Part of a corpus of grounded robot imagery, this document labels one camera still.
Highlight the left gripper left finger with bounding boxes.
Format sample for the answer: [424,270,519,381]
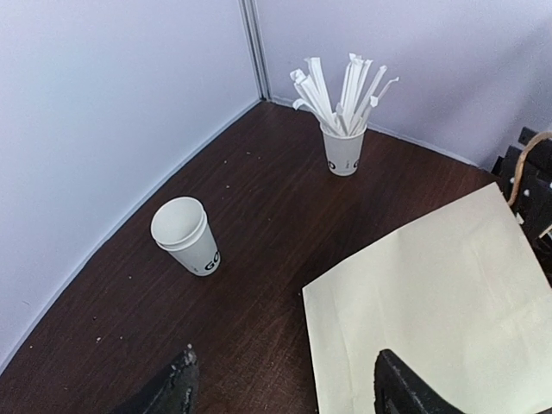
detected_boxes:
[111,344,199,413]

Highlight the white wrapped stirrers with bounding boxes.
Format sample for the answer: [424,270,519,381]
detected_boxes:
[290,53,400,138]

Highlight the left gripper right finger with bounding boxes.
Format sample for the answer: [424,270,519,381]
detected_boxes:
[373,349,461,413]

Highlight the right aluminium frame post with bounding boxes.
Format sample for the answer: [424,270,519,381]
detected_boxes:
[238,0,273,102]

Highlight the cup holding stirrers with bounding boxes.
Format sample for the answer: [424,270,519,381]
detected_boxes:
[320,124,367,177]

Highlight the white paper bag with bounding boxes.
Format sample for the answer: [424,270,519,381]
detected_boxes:
[303,184,551,413]

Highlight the white paper cup stack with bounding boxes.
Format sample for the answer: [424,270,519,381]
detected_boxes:
[150,197,221,277]

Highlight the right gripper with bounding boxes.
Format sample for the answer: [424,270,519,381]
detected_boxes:
[492,127,551,276]

